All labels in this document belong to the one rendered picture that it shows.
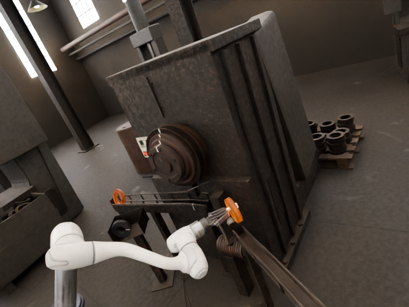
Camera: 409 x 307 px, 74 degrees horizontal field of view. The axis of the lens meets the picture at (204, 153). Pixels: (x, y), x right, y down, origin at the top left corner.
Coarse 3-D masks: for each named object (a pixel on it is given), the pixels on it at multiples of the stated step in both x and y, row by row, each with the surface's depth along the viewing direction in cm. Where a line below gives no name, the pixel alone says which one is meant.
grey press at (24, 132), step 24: (0, 72) 332; (0, 96) 330; (0, 120) 327; (24, 120) 350; (0, 144) 324; (24, 144) 347; (24, 168) 369; (48, 168) 394; (24, 192) 358; (48, 192) 391; (72, 192) 424; (72, 216) 420
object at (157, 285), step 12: (120, 216) 229; (132, 216) 229; (144, 216) 222; (120, 228) 230; (132, 228) 225; (144, 228) 215; (120, 240) 218; (144, 240) 226; (156, 276) 239; (168, 276) 246; (156, 288) 238
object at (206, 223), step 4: (208, 216) 155; (200, 220) 151; (204, 220) 150; (208, 220) 152; (216, 220) 151; (204, 224) 148; (208, 224) 149; (212, 224) 149; (204, 228) 148; (208, 228) 149
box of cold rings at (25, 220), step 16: (16, 208) 339; (32, 208) 330; (48, 208) 345; (0, 224) 302; (16, 224) 315; (32, 224) 329; (48, 224) 343; (0, 240) 301; (16, 240) 314; (32, 240) 327; (48, 240) 342; (0, 256) 300; (16, 256) 313; (32, 256) 326; (0, 272) 299; (16, 272) 312; (0, 288) 298; (16, 288) 312
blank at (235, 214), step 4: (224, 200) 159; (228, 200) 152; (232, 200) 151; (228, 204) 151; (232, 204) 150; (232, 208) 149; (236, 208) 149; (232, 212) 151; (236, 212) 148; (232, 216) 158; (236, 216) 149; (240, 216) 149; (236, 220) 153; (240, 220) 151
